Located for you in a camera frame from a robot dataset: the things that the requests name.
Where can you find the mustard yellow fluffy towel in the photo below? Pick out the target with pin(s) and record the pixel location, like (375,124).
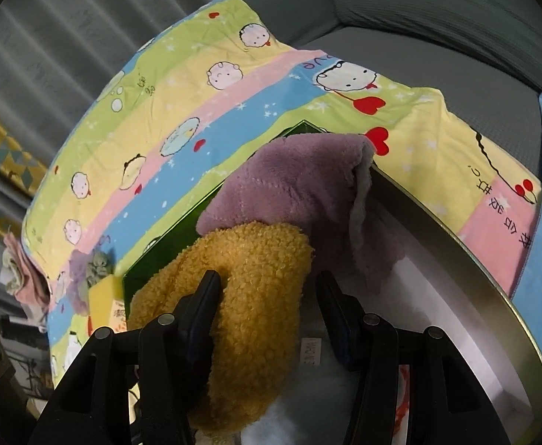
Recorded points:
(261,287)

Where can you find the grey curtain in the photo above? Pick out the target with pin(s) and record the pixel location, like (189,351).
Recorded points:
(67,32)

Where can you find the striped cartoon printed blanket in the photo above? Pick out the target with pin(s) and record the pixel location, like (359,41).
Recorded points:
(160,116)

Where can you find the green box with white interior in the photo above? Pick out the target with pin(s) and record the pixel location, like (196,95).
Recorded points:
(461,296)

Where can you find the yellow patterned curtain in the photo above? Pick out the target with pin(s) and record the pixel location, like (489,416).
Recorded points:
(2,148)

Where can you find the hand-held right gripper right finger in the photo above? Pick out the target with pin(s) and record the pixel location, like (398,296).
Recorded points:
(338,329)

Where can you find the red printed white cloth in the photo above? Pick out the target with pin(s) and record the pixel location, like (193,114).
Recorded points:
(403,403)

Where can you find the grey sofa cushion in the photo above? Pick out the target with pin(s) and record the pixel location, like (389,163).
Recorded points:
(438,4)

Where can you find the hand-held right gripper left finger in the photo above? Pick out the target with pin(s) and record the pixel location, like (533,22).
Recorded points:
(201,315)

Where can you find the pink and white crumpled cloth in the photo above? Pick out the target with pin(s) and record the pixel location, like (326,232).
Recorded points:
(25,282)

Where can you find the purple fluffy towel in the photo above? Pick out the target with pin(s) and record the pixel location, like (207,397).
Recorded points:
(289,181)

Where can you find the grey sofa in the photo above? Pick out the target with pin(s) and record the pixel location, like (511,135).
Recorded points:
(438,65)

